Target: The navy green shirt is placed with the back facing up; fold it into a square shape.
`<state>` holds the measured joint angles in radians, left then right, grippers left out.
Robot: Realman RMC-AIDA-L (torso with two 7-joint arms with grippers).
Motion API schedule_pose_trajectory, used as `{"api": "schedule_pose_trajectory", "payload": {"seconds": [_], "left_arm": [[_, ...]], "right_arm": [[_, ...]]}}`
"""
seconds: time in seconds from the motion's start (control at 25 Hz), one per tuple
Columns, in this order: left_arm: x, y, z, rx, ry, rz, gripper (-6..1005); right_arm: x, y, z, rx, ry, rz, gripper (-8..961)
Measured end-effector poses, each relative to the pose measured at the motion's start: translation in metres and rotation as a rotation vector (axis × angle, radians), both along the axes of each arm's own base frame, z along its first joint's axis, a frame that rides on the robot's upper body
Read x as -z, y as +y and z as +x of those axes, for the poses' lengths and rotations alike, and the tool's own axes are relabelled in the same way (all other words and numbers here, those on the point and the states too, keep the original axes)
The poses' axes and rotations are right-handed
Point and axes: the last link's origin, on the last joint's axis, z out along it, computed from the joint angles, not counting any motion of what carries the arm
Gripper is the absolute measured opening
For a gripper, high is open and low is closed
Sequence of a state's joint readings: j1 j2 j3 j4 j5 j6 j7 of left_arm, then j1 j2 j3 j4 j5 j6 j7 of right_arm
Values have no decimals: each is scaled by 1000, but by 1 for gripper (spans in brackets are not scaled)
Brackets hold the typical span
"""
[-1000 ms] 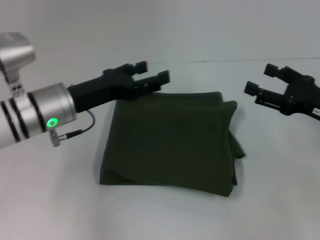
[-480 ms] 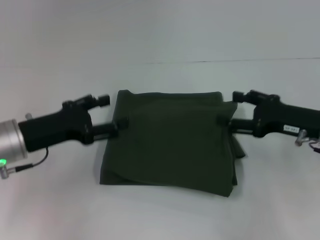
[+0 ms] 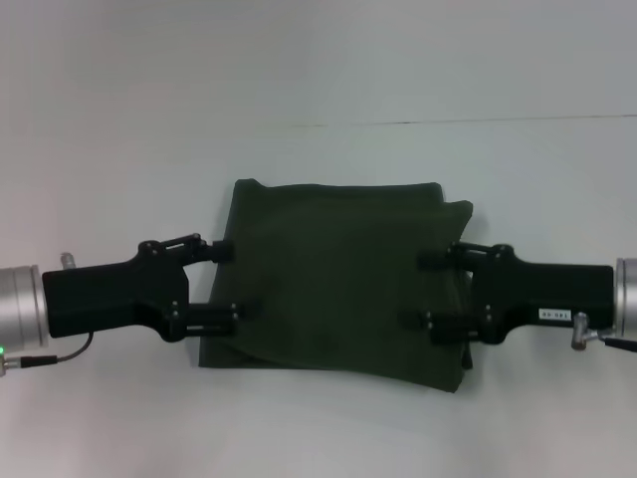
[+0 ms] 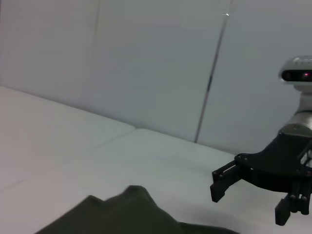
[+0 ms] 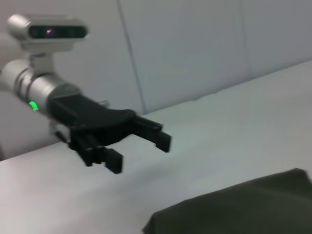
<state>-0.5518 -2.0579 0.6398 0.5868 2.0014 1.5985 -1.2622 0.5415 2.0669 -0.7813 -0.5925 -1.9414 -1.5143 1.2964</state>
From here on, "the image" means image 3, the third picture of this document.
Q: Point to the dark green shirt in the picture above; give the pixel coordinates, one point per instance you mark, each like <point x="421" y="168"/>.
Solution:
<point x="338" y="289"/>

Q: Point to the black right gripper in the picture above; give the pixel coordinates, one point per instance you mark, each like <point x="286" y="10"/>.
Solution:
<point x="542" y="294"/>

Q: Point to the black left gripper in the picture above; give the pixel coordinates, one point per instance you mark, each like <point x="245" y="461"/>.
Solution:
<point x="114" y="294"/>

